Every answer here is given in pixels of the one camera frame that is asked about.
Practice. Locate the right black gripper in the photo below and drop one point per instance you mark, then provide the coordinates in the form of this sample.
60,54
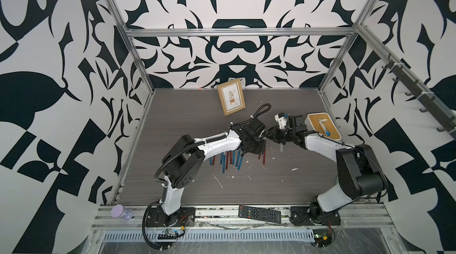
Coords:
274,135

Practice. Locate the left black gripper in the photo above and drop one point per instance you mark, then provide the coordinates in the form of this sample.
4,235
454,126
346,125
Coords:
259,150

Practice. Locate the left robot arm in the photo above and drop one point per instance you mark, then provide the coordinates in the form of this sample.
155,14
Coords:
181,164

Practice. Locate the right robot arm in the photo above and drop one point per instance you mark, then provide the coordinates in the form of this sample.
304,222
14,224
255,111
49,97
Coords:
358,172

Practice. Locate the blue knife capped middle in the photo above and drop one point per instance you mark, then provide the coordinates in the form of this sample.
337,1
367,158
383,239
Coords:
233,157

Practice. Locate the blue knife capped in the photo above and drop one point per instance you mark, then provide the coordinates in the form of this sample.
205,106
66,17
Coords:
233,157
223,161
239,160

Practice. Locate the blue knife capped right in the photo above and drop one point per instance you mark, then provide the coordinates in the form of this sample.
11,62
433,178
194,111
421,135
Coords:
239,160

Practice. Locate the red knife capped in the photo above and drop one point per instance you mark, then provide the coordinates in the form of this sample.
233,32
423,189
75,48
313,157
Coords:
228,159

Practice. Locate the white box with wooden lid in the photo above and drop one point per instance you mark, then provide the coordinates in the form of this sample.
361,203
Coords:
322,123

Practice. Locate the black remote control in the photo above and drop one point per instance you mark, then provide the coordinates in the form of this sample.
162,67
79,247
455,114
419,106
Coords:
259,214

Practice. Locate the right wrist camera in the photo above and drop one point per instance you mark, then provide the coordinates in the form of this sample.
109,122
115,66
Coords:
282,121

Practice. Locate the wooden picture frame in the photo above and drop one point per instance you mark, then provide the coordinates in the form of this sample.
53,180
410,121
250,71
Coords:
231,96

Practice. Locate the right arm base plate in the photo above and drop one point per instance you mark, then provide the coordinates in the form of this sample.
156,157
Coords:
312,215

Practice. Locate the white cable duct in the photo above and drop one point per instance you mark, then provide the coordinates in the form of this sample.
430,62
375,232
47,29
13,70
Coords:
220,235

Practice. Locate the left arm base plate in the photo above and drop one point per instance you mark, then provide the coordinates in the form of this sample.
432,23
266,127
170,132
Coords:
156,217

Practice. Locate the black wall hook rail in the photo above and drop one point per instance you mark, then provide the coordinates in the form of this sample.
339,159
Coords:
429,100

